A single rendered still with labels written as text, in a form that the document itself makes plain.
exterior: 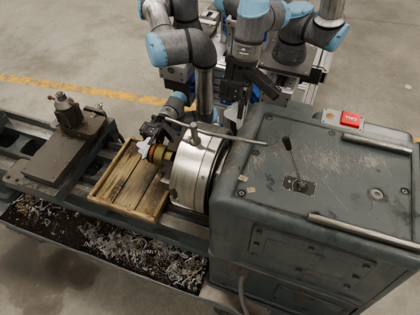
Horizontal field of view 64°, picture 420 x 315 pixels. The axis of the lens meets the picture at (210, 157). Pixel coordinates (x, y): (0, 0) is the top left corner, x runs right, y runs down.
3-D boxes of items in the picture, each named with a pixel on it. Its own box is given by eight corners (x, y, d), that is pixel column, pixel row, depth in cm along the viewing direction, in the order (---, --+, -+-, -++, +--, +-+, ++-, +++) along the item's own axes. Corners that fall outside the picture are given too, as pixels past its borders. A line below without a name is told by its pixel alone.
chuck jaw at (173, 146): (199, 155, 123) (205, 124, 120) (194, 157, 118) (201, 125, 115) (171, 147, 125) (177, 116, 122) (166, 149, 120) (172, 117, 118)
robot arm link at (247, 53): (264, 41, 89) (258, 48, 82) (261, 58, 92) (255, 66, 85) (237, 35, 91) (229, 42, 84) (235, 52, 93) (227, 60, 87)
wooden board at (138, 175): (190, 157, 151) (189, 152, 148) (155, 225, 130) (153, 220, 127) (131, 140, 157) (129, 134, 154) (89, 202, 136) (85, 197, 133)
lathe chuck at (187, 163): (224, 158, 141) (224, 108, 114) (197, 225, 125) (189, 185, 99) (204, 152, 143) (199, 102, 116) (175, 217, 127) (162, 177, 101)
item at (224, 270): (326, 271, 205) (382, 197, 137) (313, 355, 177) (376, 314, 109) (233, 240, 218) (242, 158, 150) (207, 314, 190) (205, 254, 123)
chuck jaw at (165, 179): (191, 165, 117) (177, 189, 109) (191, 175, 121) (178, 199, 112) (163, 157, 120) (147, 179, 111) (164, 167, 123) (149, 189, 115)
